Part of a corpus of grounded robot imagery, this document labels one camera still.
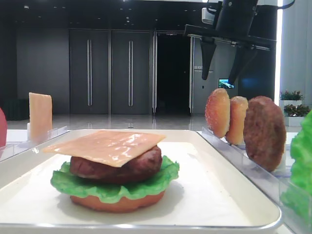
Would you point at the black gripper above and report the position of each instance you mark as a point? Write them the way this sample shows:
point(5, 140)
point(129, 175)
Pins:
point(233, 27)

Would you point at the sesame top bun half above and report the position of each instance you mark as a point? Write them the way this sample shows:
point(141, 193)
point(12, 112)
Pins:
point(217, 112)

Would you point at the sesame bun half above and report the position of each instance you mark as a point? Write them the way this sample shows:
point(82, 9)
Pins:
point(217, 112)
point(238, 107)

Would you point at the upright brown meat patty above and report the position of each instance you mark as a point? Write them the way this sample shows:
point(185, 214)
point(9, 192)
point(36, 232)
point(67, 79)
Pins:
point(264, 132)

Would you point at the brown meat patty on burger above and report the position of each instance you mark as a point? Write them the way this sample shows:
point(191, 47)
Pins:
point(138, 169)

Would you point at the orange cheese slice on burger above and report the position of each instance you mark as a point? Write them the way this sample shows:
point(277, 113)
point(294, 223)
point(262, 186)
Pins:
point(112, 148)

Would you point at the upright green lettuce leaf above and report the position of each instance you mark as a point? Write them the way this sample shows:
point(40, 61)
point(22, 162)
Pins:
point(301, 156)

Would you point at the upright orange cheese slice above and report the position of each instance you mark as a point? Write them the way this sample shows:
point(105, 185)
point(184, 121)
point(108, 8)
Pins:
point(40, 114)

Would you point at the green lettuce leaf on burger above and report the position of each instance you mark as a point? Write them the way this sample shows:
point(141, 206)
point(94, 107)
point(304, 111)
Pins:
point(67, 183)

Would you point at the red tomato slice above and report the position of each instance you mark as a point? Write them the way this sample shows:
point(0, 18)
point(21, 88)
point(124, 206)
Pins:
point(3, 128)

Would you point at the white planter with plants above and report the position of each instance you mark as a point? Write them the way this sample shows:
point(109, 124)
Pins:
point(293, 108)

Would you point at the dark double door right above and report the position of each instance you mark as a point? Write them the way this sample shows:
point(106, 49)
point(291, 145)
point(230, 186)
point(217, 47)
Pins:
point(130, 73)

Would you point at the dark double door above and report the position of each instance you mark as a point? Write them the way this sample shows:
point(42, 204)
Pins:
point(130, 73)
point(88, 72)

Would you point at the dark double door left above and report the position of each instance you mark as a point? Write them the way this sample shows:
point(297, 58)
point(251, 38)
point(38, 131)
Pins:
point(88, 72)

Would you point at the white rectangular serving tray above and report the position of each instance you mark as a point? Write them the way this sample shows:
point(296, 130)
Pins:
point(210, 196)

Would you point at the clear acrylic rack right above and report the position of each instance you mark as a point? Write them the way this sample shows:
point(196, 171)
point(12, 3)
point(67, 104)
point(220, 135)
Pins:
point(271, 184)

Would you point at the clear acrylic rack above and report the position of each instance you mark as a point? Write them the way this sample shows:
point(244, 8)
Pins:
point(18, 141)
point(271, 184)

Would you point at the bottom burger bun half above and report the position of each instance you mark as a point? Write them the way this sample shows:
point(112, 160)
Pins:
point(124, 205)

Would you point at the clear acrylic rack left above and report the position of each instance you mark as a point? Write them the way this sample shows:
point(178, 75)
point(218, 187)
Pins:
point(18, 141)

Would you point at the small wall display screen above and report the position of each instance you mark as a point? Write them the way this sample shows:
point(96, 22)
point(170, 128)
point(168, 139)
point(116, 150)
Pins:
point(224, 83)

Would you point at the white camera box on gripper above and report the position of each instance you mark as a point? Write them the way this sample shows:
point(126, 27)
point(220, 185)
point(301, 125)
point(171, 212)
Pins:
point(209, 16)

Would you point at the open glass doorway frame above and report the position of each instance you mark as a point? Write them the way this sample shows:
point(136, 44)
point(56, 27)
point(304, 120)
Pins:
point(172, 73)

